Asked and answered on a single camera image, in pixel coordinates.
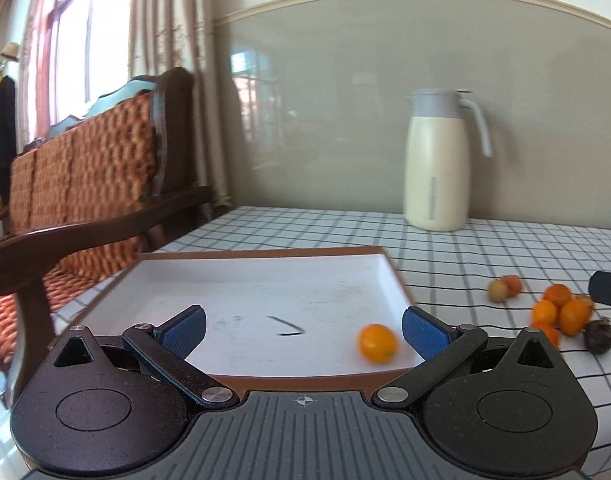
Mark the cream thermos jug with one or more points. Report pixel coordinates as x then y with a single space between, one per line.
435 175

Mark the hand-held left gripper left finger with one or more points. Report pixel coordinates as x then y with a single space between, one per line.
185 332

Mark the white tray with brown rim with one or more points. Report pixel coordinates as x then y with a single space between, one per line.
265 290

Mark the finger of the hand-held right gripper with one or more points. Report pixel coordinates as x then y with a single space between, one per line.
610 289

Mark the window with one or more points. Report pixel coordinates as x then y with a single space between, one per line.
95 30

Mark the small oval orange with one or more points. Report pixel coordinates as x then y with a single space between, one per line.
550 335
378 343
544 313
575 317

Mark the beige curtain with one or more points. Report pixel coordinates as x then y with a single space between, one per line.
180 60

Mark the yellowish lychee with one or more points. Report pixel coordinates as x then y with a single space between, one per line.
496 290

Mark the straw hat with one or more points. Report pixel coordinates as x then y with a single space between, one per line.
8 52

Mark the black hanging coat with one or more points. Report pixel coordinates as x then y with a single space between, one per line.
0 130

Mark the red lychee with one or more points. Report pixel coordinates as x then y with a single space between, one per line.
512 285

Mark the dark purple passion fruit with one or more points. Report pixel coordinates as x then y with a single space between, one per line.
598 336

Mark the wooden sofa with woven cushions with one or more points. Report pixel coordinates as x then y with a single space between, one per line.
85 170

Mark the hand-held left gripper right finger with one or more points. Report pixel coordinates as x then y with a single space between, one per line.
425 332

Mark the pink curtain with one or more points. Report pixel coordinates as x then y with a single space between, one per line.
37 50

